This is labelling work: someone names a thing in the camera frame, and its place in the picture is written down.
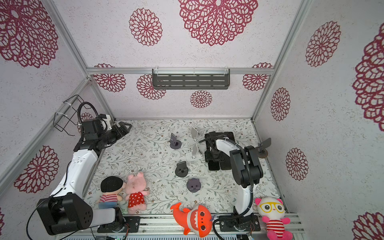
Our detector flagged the black slab phone stand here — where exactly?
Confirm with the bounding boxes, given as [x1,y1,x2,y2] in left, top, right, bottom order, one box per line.
[175,161,189,178]

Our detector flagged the black phone reddish screen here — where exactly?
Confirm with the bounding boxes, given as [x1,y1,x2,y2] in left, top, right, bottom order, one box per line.
[220,161,232,171]

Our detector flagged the black folding phone stand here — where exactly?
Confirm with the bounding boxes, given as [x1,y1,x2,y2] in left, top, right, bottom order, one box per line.
[186,142,204,160]

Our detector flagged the grey round phone stand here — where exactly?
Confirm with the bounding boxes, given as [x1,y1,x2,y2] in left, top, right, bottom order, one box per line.
[170,133,182,150]

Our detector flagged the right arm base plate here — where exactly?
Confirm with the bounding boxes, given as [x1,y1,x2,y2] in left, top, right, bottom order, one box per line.
[219,213,261,232]

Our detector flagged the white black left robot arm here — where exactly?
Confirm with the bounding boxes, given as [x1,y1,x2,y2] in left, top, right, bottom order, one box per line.
[36,115,132,236]

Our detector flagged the left black corrugated cable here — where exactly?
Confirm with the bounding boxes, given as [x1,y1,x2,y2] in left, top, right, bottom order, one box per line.
[77,101,100,127]

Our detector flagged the black-haired boy plush doll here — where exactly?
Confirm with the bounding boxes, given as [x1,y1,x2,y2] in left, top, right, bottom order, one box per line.
[98,176,126,209]

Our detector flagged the right black corrugated cable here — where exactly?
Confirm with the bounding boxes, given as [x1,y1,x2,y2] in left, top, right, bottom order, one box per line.
[198,134,255,240]

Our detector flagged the teal-edged black phone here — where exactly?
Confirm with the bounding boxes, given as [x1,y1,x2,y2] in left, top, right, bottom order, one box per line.
[224,132,235,141]

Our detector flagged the black wire wall rack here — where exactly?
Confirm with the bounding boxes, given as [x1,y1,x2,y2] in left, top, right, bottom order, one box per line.
[52,95,84,137]

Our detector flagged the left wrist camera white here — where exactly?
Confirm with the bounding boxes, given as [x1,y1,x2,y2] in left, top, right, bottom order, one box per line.
[99,114,113,131]

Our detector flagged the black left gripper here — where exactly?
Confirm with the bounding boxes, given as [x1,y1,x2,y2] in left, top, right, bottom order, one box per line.
[98,121,132,146]

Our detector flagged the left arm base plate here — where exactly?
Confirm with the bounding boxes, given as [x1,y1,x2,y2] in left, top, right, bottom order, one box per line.
[97,216,141,233]

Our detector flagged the grey wall shelf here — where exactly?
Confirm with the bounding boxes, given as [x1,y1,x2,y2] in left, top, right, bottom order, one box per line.
[152,69,230,90]

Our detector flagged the white folding phone stand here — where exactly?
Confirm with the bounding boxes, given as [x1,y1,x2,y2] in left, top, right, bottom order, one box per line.
[191,127,199,139]

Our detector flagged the red shark plush toy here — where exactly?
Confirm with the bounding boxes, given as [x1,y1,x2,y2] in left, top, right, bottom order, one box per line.
[170,203,213,238]

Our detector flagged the black corrugated cable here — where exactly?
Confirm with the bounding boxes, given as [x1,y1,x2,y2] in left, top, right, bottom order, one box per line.
[77,101,100,127]
[198,134,255,240]

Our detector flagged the white pink glasses plush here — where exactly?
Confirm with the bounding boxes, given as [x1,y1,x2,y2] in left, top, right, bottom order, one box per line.
[255,197,293,240]

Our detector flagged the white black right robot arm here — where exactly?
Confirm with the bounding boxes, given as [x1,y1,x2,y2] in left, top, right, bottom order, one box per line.
[199,135,264,218]

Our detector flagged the pink pig plush toy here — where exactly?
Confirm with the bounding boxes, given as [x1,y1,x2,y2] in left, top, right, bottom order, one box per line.
[125,172,150,215]

